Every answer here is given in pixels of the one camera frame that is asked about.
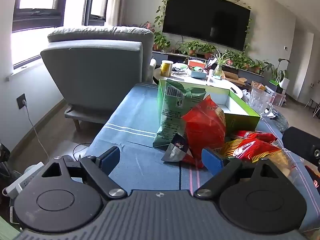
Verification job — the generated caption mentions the spider plant in vase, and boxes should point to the spider plant in vase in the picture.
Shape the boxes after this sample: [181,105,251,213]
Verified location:
[211,50,232,79]

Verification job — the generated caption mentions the clear biscuit packet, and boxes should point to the clear biscuit packet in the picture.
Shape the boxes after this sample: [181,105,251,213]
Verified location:
[265,149,298,178]

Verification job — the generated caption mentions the orange box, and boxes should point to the orange box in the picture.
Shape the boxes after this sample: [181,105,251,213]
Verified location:
[188,59,207,68]

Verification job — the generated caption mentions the tall plant in white pot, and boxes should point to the tall plant in white pot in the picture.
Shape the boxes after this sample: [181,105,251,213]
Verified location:
[265,58,290,88]

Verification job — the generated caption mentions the red snack bag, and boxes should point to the red snack bag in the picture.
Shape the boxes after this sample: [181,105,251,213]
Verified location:
[181,94,227,165]

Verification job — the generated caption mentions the yellow can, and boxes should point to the yellow can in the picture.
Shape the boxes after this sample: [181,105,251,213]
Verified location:
[160,60,173,77]

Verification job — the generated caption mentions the blue container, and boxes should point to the blue container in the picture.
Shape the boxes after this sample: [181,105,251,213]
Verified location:
[187,67,208,79]

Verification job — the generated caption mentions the round white table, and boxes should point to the round white table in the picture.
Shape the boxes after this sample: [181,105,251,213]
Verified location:
[153,67,248,98]

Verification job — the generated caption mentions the black floor cable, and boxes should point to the black floor cable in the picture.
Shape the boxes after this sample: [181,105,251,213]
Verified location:
[72,142,92,160]

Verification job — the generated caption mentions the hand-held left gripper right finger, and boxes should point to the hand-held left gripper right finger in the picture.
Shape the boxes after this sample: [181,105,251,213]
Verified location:
[194,148,283,200]

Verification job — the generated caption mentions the open cardboard box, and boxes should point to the open cardboard box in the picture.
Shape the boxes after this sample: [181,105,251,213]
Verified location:
[222,70,248,84]

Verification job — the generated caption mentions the dark marble round table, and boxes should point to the dark marble round table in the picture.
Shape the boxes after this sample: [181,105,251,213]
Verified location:
[262,105,289,132]

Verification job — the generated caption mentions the beige curtain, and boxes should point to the beige curtain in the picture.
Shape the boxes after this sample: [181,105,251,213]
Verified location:
[105,0,125,27]

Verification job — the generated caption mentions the glass pitcher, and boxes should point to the glass pitcher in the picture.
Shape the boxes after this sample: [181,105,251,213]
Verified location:
[247,86,274,118]

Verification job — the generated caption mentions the white power strip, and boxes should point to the white power strip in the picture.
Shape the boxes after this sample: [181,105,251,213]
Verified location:
[5,162,45,195]

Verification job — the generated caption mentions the black chair legs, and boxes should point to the black chair legs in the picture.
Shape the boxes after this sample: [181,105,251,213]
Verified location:
[305,97,320,118]

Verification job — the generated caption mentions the red yellow striped packet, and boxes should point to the red yellow striped packet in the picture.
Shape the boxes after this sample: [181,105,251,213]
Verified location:
[220,139,283,163]

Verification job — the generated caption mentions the large red packet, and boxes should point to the large red packet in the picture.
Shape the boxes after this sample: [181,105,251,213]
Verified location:
[231,130,278,143]

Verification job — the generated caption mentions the red flower decoration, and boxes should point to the red flower decoration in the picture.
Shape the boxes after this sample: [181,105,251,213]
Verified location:
[140,21,155,33]

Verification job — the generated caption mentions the clear plastic storage box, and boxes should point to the clear plastic storage box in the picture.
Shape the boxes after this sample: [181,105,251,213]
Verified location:
[265,86,287,107]

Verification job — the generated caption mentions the white cushion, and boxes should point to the white cushion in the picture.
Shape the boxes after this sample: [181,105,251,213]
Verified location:
[147,58,157,80]

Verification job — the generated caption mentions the green snack bag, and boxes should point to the green snack bag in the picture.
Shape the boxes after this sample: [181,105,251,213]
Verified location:
[152,79,207,148]

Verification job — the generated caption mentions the small dark triangular packet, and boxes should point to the small dark triangular packet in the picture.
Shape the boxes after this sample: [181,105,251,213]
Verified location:
[161,133,190,163]

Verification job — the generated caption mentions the row of potted plants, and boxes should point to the row of potted plants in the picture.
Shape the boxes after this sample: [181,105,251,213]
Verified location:
[225,50,265,74]

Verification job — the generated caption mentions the wall-mounted television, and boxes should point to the wall-mounted television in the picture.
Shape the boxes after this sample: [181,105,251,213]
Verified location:
[162,0,251,52]

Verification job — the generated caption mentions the green cardboard box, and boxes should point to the green cardboard box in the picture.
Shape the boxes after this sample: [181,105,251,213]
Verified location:
[157,79,267,133]

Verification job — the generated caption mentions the trailing ivy vine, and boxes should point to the trailing ivy vine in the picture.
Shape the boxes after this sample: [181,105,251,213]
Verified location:
[154,0,253,53]

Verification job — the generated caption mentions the power cable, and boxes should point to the power cable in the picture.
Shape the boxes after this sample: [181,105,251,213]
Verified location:
[22,100,49,160]

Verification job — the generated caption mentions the potted green plant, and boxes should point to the potted green plant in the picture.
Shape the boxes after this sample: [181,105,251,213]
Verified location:
[179,41,203,57]
[199,44,217,60]
[152,31,170,52]

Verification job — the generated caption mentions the grey armchair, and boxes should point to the grey armchair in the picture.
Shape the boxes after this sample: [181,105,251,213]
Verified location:
[40,25,157,132]

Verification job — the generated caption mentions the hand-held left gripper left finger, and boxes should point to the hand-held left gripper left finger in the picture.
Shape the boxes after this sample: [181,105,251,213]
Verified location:
[41,146,128,201]

